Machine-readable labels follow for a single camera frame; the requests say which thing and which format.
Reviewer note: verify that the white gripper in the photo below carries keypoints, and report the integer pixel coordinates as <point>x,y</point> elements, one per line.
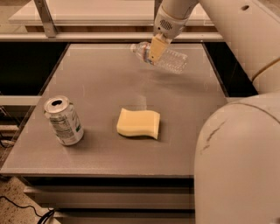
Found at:
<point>167,25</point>

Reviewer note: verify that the clear plastic water bottle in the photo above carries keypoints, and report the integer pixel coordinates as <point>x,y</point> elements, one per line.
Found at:
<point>171,61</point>

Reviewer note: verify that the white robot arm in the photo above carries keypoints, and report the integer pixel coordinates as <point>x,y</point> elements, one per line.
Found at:
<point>237,158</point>

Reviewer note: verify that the yellow sponge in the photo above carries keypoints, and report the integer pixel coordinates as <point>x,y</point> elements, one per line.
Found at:
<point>138,123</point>

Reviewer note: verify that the white shelf board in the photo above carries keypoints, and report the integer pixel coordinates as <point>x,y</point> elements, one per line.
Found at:
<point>100,12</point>

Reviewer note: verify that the silver soda can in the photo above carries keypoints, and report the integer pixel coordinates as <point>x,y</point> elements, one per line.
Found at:
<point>65,122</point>

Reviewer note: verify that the grey drawer cabinet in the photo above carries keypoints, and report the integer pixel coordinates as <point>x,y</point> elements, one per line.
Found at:
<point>115,200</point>

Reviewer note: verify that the metal frame rail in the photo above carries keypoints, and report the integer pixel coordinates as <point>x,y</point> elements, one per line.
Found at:
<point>50,32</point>

